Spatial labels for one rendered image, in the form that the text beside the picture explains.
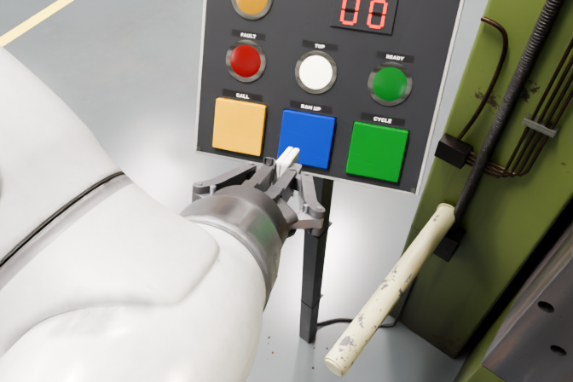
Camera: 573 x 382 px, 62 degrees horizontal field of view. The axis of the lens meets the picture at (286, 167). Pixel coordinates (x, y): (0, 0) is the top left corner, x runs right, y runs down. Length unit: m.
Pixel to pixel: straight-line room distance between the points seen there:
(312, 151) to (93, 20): 2.46
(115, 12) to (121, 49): 0.38
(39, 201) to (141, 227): 0.05
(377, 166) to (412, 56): 0.15
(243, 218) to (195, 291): 0.10
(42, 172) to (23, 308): 0.06
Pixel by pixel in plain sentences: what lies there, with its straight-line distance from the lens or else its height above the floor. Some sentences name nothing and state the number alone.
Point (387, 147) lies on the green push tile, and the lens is 0.67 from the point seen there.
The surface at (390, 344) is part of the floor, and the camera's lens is 1.63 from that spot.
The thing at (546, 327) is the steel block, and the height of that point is 0.72.
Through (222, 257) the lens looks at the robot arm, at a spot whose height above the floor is 1.26.
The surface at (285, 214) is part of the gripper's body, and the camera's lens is 0.42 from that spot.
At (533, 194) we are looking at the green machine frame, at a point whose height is 0.78.
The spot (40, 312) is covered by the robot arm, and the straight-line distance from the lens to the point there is 0.24.
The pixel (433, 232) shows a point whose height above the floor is 0.64.
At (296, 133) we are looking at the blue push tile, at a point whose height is 1.02.
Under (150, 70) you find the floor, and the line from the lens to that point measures 2.56.
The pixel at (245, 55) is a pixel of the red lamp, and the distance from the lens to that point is 0.68.
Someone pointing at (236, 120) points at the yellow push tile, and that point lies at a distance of 0.70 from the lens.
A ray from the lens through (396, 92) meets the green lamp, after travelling 0.66.
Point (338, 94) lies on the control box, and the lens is 0.67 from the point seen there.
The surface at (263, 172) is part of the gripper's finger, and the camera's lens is 0.50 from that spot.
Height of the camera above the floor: 1.50
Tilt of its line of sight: 49 degrees down
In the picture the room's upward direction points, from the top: straight up
